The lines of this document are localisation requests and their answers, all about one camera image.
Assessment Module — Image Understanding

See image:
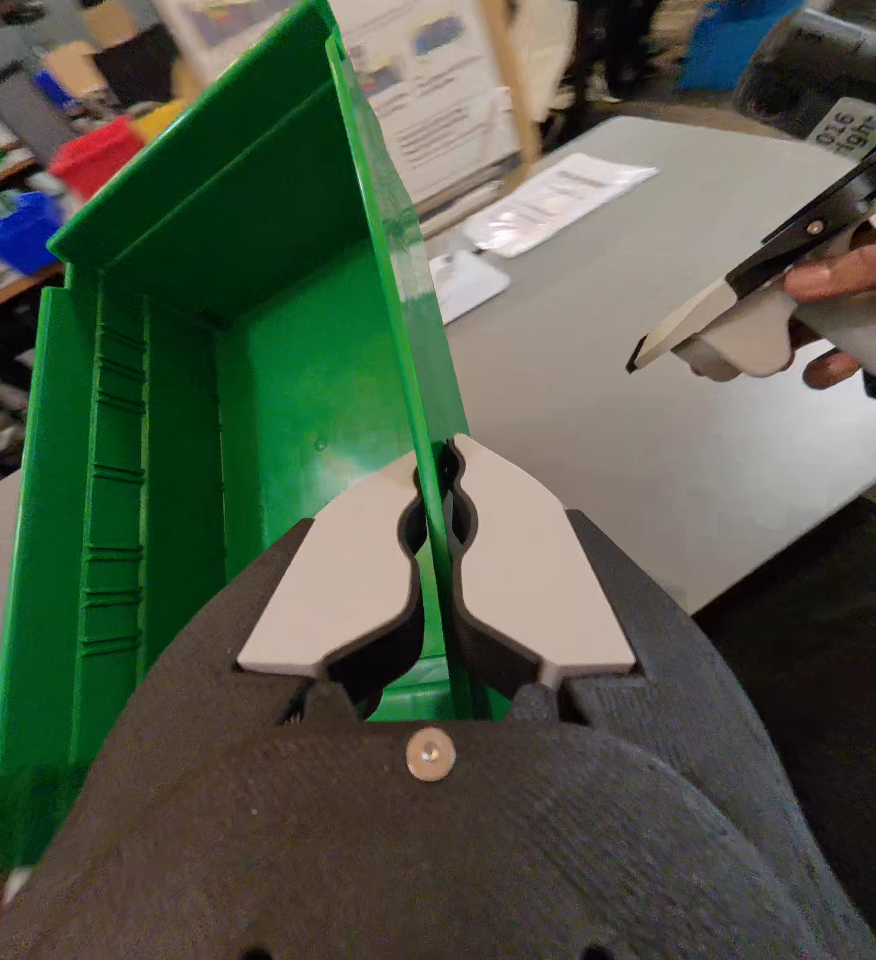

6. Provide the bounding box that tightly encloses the blue plastic bin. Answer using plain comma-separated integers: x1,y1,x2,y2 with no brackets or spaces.
0,191,64,275

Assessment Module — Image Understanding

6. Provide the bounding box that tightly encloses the person's right hand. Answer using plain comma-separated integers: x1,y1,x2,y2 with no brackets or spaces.
781,219,876,391

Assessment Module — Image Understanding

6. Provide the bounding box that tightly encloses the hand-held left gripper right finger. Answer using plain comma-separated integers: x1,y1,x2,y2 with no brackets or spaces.
441,433,638,702

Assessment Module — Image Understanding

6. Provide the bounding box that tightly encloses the laminated paper sheet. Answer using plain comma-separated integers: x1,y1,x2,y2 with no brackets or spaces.
462,152,661,261

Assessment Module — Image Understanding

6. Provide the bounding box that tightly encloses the person's black sweater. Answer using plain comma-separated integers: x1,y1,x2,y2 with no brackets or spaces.
693,480,876,960

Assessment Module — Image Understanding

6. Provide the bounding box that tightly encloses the red plastic bin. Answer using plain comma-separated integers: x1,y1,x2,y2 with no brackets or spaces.
49,116,146,200

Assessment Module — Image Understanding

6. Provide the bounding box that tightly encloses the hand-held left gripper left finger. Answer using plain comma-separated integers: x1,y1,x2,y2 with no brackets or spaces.
234,450,431,720

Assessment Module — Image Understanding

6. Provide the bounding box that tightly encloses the yellow plastic bin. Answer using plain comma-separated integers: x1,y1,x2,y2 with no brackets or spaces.
134,99,187,144

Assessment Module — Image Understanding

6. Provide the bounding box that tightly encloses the printed instruction sheet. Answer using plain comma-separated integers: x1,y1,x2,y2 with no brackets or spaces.
336,0,521,204

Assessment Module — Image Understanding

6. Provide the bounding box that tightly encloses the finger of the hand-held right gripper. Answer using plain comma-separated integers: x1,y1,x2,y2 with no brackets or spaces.
625,277,736,375

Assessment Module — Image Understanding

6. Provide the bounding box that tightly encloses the green plastic bin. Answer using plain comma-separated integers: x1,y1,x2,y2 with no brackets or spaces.
0,0,514,875

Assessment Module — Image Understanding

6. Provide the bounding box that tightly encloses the grey desk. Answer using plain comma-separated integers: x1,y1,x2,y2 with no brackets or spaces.
0,114,876,960

